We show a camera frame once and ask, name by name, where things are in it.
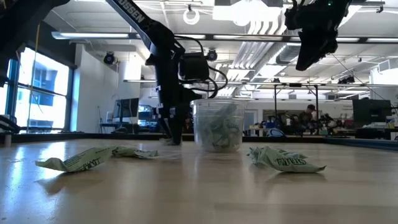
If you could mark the black computer monitor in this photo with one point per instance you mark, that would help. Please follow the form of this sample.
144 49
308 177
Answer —
126 109

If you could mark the large black monitor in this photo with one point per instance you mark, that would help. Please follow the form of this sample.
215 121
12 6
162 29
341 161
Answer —
371 110

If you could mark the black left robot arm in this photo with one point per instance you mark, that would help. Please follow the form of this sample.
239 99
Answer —
155 34

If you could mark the person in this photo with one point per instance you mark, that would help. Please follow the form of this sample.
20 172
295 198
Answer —
306 116

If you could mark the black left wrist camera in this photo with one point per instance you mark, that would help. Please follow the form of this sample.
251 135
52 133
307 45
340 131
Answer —
194 67

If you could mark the long ceiling light rail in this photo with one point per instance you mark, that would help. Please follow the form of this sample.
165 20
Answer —
93 35

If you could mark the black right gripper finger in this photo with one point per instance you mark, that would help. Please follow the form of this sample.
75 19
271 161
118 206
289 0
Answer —
312 51
333 46

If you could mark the silver ventilation duct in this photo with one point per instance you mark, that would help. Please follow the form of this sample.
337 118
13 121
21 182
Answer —
287 54

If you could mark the black ceiling spotlight cluster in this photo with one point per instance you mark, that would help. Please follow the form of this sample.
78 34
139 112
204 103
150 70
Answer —
346 80

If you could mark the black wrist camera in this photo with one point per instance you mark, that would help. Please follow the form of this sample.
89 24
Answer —
293 17
194 67

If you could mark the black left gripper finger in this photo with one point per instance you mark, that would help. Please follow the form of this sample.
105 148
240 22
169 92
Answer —
178 130
167 129

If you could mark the round black ceiling camera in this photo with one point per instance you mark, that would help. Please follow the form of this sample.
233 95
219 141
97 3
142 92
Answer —
212 55
109 58

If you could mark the black metal frame stand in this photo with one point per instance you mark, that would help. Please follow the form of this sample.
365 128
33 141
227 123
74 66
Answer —
295 85

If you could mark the blue white ball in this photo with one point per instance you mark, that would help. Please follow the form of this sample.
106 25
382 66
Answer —
275 133

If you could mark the black aluminium table frame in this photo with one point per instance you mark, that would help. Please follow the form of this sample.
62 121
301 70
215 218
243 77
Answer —
93 137

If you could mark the large glass window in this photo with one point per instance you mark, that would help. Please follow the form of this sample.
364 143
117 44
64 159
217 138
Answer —
40 93

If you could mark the clear plastic cup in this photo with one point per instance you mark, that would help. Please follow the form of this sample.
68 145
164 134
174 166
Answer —
202 105

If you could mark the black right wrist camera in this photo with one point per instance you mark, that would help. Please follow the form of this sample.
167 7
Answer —
293 17

